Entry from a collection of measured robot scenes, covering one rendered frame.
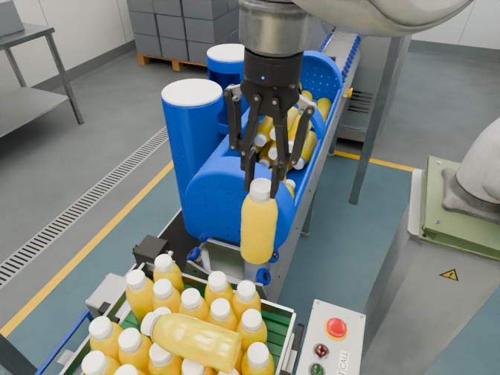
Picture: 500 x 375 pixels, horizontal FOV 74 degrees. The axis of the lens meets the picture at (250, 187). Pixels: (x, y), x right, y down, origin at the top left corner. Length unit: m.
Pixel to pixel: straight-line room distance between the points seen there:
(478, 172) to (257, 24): 0.76
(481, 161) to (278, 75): 0.70
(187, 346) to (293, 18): 0.52
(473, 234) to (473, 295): 0.26
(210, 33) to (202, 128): 2.85
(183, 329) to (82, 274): 1.70
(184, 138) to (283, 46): 1.23
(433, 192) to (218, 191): 0.63
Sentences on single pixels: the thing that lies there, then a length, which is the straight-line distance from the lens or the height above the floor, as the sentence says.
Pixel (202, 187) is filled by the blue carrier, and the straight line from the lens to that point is 0.82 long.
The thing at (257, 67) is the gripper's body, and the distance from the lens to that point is 0.43.
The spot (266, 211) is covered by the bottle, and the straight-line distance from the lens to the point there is 0.57.
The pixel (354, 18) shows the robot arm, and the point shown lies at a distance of 0.24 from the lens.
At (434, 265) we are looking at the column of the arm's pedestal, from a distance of 1.16.
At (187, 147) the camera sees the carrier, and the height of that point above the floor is 0.81.
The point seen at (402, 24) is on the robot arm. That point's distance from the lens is 0.24.
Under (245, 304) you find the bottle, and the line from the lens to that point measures 0.75.
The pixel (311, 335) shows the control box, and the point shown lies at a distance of 0.68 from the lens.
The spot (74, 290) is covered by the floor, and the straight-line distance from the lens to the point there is 2.25.
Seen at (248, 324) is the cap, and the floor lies 1.08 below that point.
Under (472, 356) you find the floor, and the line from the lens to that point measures 2.14.
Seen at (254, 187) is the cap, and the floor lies 1.34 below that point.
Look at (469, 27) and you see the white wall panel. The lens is 5.90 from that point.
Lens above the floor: 1.70
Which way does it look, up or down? 41 degrees down
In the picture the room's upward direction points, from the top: straight up
